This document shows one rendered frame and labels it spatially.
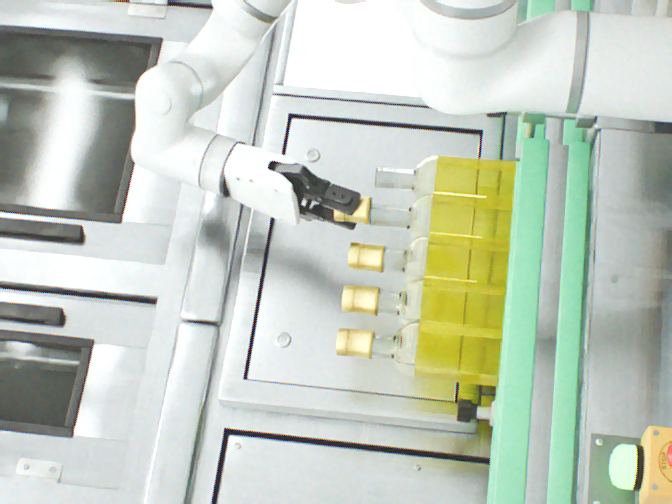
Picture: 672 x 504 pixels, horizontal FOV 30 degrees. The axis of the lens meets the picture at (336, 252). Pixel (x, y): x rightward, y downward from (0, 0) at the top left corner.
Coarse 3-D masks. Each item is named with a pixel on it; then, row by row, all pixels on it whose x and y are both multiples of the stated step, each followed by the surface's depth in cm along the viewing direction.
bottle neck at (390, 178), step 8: (384, 168) 161; (392, 168) 161; (400, 168) 161; (376, 176) 161; (384, 176) 161; (392, 176) 160; (400, 176) 160; (408, 176) 160; (376, 184) 161; (384, 184) 161; (392, 184) 161; (400, 184) 161; (408, 184) 160
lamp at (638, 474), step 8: (616, 448) 125; (624, 448) 124; (632, 448) 124; (640, 448) 124; (616, 456) 124; (624, 456) 123; (632, 456) 123; (640, 456) 123; (616, 464) 123; (624, 464) 123; (632, 464) 123; (640, 464) 123; (616, 472) 123; (624, 472) 123; (632, 472) 123; (640, 472) 122; (616, 480) 124; (624, 480) 123; (632, 480) 123; (640, 480) 123; (624, 488) 124; (632, 488) 124; (640, 488) 123
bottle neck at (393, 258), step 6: (384, 252) 156; (390, 252) 156; (396, 252) 155; (402, 252) 155; (384, 258) 155; (390, 258) 155; (396, 258) 155; (402, 258) 155; (384, 264) 155; (390, 264) 155; (396, 264) 155; (384, 270) 156; (390, 270) 156; (396, 270) 156
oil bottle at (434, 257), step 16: (416, 240) 155; (432, 240) 154; (448, 240) 154; (464, 240) 154; (480, 240) 154; (416, 256) 154; (432, 256) 153; (448, 256) 153; (464, 256) 153; (480, 256) 153; (496, 256) 153; (416, 272) 153; (432, 272) 153; (448, 272) 152; (464, 272) 152; (480, 272) 152; (496, 272) 152
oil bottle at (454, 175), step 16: (432, 160) 160; (448, 160) 159; (464, 160) 159; (480, 160) 159; (496, 160) 159; (416, 176) 159; (432, 176) 158; (448, 176) 158; (464, 176) 158; (480, 176) 158; (496, 176) 158; (512, 176) 158; (416, 192) 160; (432, 192) 158; (448, 192) 158; (464, 192) 157; (480, 192) 157; (496, 192) 157; (512, 192) 157
